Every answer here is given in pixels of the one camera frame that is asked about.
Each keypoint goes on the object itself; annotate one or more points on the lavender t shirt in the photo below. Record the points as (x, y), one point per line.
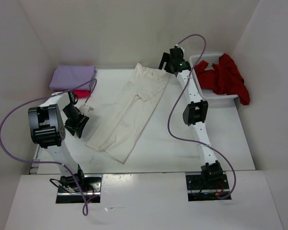
(68, 77)

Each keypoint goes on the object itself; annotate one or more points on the white plastic laundry basket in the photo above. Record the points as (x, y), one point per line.
(210, 58)

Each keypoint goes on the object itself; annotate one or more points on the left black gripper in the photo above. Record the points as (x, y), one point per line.
(78, 131)

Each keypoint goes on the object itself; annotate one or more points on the cream white t shirt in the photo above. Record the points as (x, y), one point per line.
(123, 124)

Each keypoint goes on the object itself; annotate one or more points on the pink t shirt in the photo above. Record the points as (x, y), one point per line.
(79, 93)

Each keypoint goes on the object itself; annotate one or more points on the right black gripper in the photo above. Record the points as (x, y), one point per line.
(165, 58)

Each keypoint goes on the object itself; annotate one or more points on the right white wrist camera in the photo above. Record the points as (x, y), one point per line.
(177, 46)

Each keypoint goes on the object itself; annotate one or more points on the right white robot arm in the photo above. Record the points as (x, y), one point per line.
(194, 115)

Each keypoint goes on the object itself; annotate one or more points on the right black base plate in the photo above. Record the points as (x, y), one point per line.
(194, 189)

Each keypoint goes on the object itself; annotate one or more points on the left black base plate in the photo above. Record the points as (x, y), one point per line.
(67, 195)

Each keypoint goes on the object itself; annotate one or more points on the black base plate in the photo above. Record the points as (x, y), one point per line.
(194, 189)
(67, 195)

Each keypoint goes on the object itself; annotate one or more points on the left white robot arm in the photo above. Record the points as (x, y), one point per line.
(48, 125)

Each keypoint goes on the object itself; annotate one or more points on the dark red t shirt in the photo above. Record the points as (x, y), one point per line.
(223, 78)

